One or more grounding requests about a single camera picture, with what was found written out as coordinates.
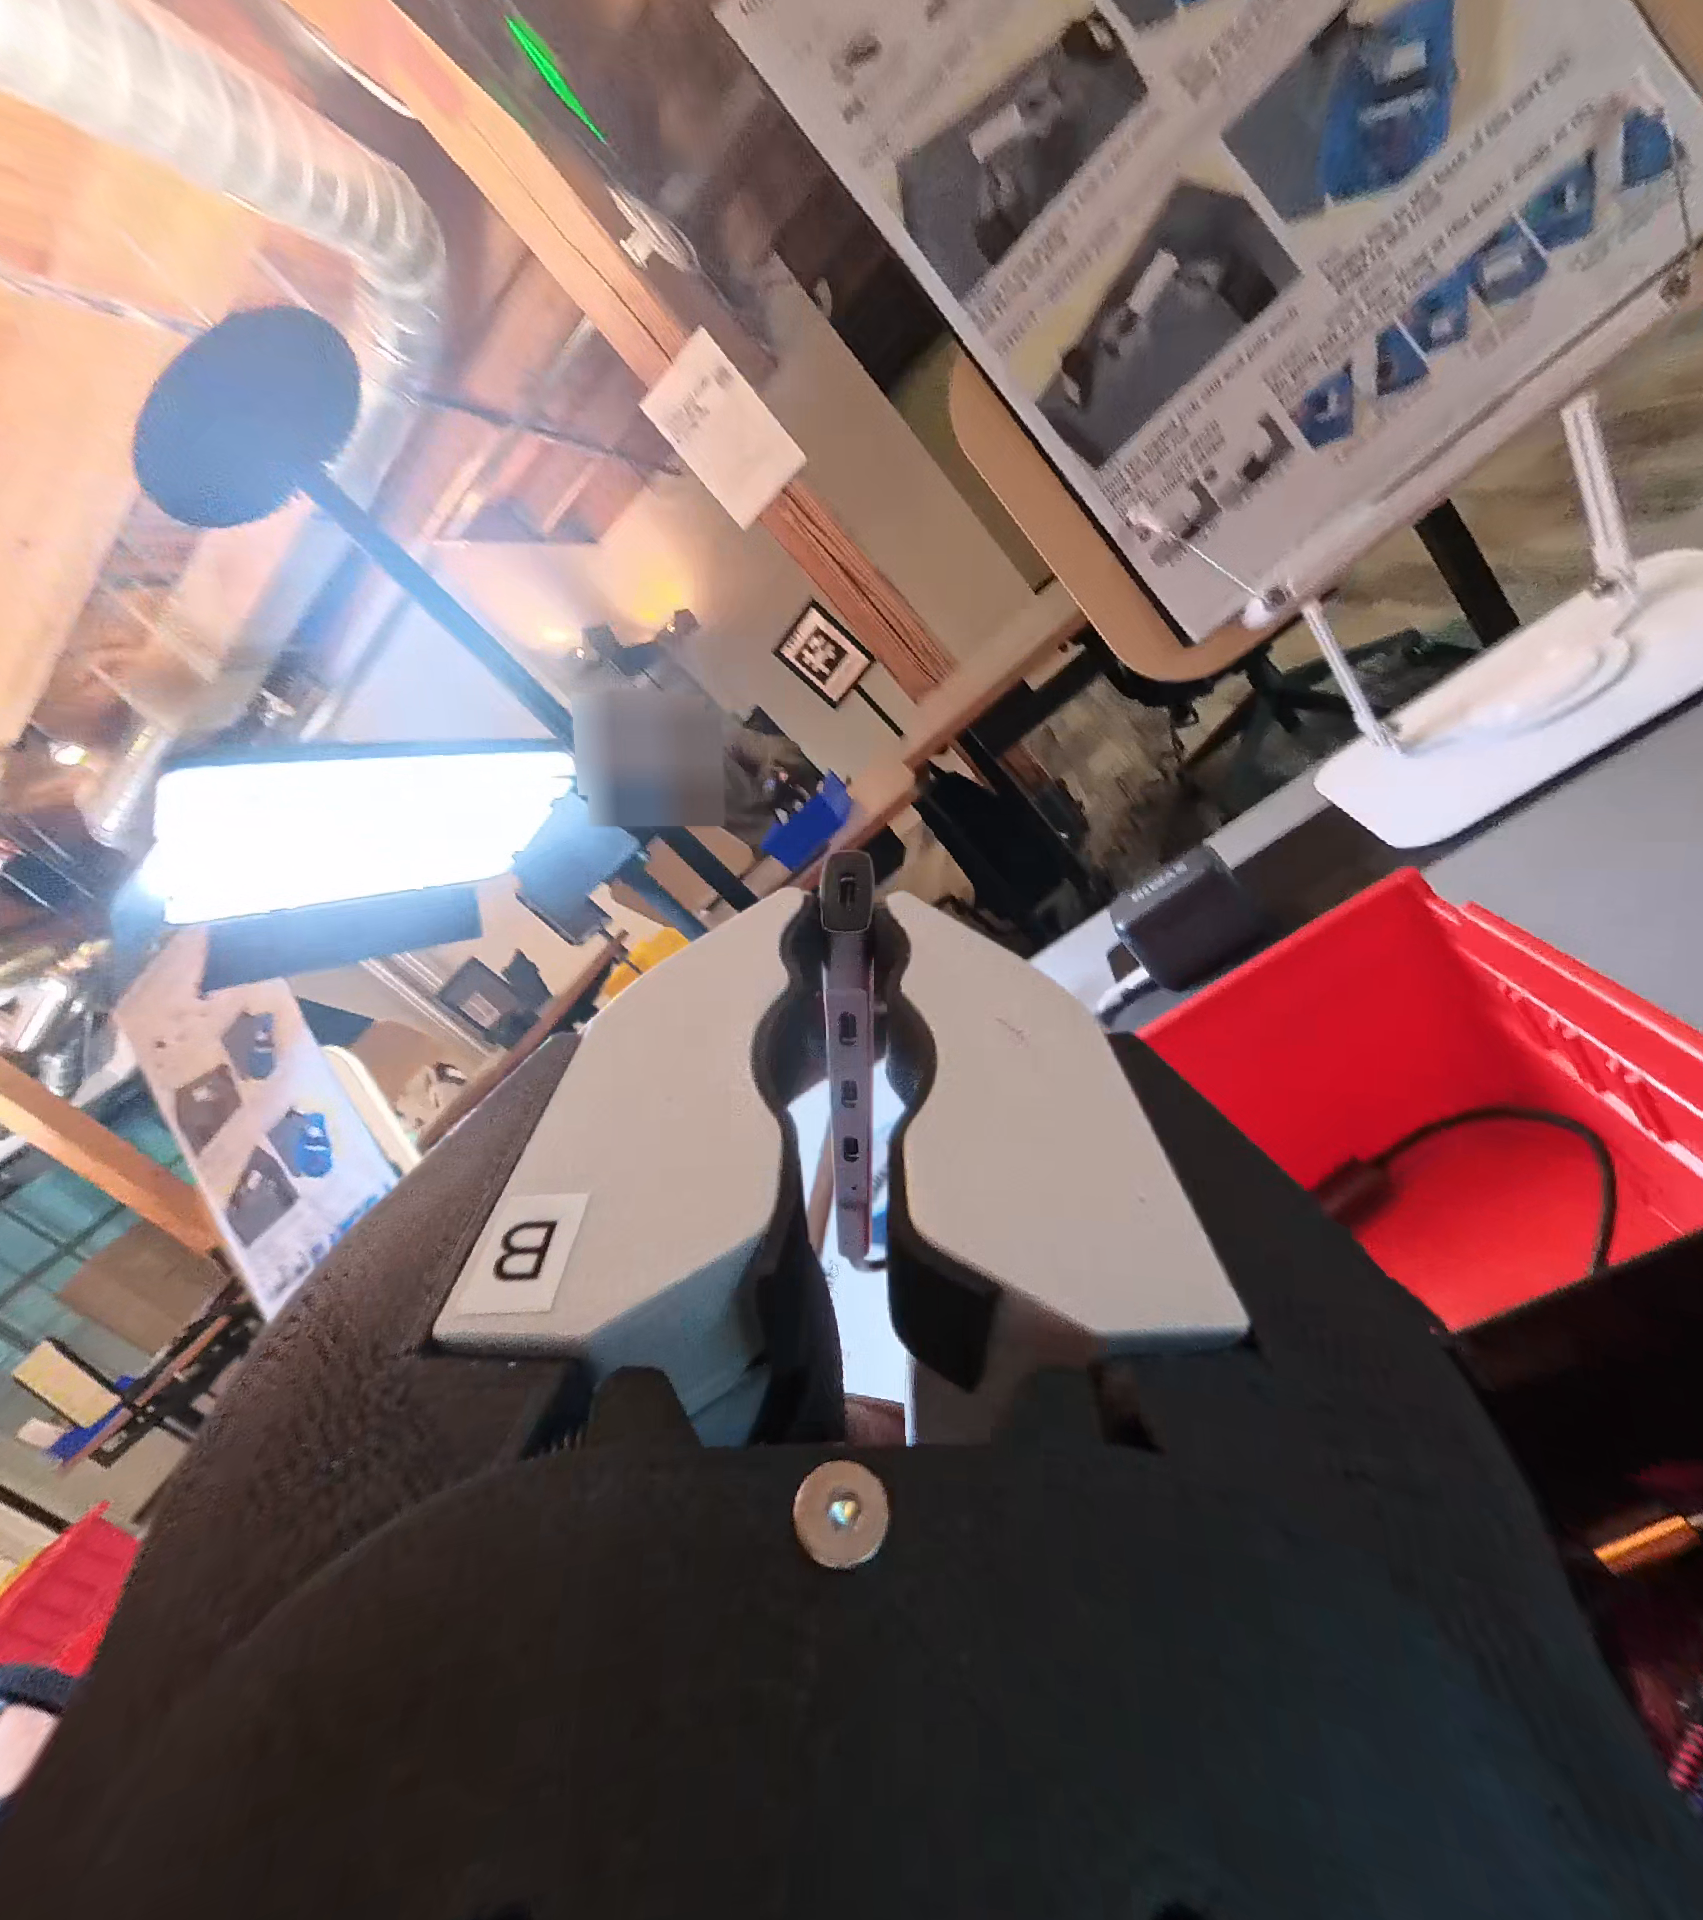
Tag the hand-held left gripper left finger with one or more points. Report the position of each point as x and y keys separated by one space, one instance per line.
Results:
x=608 y=1140

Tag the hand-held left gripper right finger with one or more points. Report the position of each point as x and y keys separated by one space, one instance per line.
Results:
x=1074 y=1182

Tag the grey usb hub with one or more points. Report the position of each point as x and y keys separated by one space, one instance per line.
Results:
x=850 y=1050

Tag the yellow box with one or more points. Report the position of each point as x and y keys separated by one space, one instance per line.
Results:
x=650 y=962

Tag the black charger box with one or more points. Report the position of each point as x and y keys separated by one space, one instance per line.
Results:
x=1182 y=924

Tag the blue plastic bin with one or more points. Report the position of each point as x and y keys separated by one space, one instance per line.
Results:
x=803 y=827

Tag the black and white marker sign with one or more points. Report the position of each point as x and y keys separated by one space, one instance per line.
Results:
x=821 y=654

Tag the white paper notice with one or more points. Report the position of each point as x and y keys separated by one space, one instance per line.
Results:
x=724 y=418

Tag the black disc on pole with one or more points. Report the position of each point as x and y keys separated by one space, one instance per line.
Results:
x=244 y=413

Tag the green exit sign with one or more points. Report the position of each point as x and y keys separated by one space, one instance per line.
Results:
x=557 y=76

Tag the silver ventilation duct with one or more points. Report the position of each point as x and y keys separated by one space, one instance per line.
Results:
x=267 y=148

